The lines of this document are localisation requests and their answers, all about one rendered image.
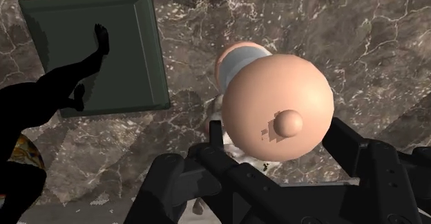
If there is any dark green square tray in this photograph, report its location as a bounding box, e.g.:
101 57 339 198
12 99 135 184
18 0 171 119

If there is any peach grey pepper mill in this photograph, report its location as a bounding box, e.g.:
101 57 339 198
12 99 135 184
214 41 335 162

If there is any yellow patterned round thing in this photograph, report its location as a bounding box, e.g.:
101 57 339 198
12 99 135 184
9 133 46 170

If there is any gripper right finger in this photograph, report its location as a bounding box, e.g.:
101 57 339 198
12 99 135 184
321 116 431 224

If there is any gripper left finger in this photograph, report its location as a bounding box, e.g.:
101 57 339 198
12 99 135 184
124 120 288 224

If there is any black animal figure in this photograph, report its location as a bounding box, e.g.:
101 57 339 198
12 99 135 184
0 23 111 224

